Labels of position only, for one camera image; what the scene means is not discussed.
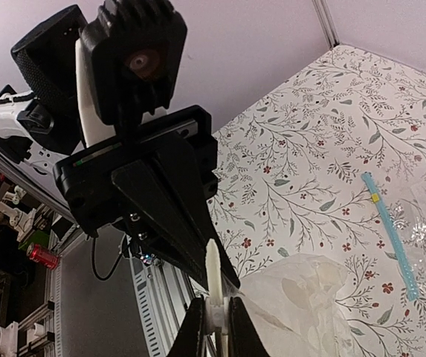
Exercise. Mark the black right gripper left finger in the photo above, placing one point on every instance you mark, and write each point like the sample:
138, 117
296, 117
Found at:
190, 340

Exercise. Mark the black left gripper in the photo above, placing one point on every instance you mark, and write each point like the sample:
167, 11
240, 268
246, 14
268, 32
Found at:
163, 172

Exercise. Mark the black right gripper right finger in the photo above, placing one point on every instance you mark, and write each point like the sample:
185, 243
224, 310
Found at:
244, 340

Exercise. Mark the frosted white zip top bag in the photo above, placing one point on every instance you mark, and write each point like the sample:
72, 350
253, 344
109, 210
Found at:
291, 304

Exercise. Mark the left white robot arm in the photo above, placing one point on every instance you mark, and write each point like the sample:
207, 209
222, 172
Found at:
42, 126

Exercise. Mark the clear bag with blue zipper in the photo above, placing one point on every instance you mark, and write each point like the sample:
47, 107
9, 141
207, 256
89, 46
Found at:
400, 195

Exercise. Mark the floral patterned table mat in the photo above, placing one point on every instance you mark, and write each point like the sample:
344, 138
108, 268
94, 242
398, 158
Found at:
290, 183

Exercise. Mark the red soda can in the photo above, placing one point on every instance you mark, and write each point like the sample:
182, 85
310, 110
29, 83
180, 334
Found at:
42, 255

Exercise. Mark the aluminium front rail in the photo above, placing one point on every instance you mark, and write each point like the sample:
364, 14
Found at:
92, 304

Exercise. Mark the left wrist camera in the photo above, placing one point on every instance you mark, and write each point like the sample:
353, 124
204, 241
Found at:
127, 61

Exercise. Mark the left aluminium corner post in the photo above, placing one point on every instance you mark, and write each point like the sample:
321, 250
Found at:
326, 22

